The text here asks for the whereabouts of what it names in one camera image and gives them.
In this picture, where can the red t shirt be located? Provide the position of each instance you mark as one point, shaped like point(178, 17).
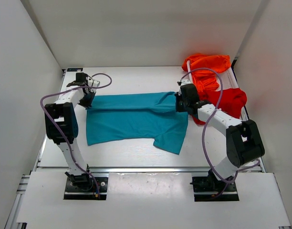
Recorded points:
point(232, 101)

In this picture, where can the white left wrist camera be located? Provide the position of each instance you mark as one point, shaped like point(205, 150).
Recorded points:
point(92, 83)

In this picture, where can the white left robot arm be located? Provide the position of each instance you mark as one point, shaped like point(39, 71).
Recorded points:
point(62, 126)

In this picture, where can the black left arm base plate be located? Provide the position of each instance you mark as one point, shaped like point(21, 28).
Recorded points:
point(84, 188)

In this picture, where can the white wire rack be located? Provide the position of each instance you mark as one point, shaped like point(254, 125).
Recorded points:
point(226, 80)

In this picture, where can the teal t shirt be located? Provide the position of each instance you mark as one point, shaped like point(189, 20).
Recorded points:
point(133, 116)

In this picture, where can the orange t shirt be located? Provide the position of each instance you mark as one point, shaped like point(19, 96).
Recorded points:
point(206, 80)

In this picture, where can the dark label sticker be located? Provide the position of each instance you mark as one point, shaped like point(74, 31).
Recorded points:
point(74, 69)

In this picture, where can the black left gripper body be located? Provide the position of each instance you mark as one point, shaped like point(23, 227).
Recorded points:
point(87, 99)

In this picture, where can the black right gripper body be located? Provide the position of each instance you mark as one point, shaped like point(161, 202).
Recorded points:
point(179, 105)

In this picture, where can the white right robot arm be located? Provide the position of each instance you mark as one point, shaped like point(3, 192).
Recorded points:
point(243, 140)

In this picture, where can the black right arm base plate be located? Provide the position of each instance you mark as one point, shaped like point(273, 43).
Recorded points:
point(206, 191)

